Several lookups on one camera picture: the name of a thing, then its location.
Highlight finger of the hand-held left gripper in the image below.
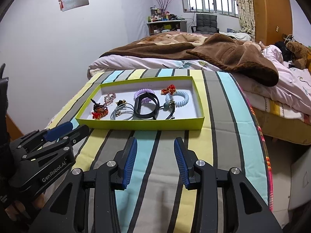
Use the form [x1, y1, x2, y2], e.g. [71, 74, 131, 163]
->
[10, 122, 74, 151]
[21, 125, 90, 161]

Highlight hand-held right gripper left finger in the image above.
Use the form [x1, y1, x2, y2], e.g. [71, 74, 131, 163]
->
[28, 137, 138, 233]

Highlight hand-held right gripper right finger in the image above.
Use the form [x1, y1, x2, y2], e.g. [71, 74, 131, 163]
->
[173, 137, 283, 233]

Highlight green shallow box tray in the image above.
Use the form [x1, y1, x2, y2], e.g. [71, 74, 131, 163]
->
[75, 76, 205, 131]

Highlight grey hair ties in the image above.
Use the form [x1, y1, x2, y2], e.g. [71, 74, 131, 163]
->
[110, 103, 135, 121]

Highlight black hair tie green bead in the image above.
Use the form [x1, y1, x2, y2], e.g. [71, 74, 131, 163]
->
[157, 101, 176, 120]

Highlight black wrist band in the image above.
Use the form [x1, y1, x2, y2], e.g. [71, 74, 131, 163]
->
[134, 93, 160, 120]

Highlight purple spiral hair tie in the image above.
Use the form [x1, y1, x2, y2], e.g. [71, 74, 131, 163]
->
[134, 89, 155, 104]

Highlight person's left hand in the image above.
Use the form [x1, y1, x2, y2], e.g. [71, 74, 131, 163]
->
[5, 190, 45, 217]

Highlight striped bed sheet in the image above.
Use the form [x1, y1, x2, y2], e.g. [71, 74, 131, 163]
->
[45, 68, 274, 233]

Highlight yellow mattress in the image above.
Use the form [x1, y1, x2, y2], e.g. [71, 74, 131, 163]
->
[253, 107, 311, 146]

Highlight brown fleece blanket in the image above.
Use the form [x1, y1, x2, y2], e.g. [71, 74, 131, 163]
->
[100, 32, 279, 87]

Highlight white cabinet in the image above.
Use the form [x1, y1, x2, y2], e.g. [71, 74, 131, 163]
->
[287, 148, 311, 213]

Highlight pale pink quilt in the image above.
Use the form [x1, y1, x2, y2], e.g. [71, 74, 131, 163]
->
[87, 40, 311, 117]

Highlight black office chair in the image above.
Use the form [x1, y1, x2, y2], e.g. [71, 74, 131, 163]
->
[191, 14, 219, 34]

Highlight clutter of bottles on desk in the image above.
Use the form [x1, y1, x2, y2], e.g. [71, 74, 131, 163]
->
[148, 6, 184, 22]

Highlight black clothing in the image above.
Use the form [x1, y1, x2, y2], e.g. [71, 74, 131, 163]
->
[274, 41, 295, 63]

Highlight brown teddy bear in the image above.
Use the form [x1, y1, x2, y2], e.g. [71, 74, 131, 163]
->
[285, 41, 311, 70]

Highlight pink blossom branches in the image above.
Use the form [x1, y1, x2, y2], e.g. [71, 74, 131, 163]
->
[153, 0, 179, 10]

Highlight barred window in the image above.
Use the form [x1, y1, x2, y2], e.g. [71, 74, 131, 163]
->
[181, 0, 240, 18]

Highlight patterned curtain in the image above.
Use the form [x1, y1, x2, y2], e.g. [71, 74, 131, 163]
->
[232, 0, 256, 41]

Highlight wooden wardrobe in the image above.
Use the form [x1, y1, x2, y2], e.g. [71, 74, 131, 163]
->
[249, 0, 294, 46]

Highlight pink bead bracelet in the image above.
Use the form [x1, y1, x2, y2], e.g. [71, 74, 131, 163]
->
[104, 93, 116, 106]

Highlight light blue spiral hair tie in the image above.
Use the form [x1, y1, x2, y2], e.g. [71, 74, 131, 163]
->
[165, 90, 189, 108]

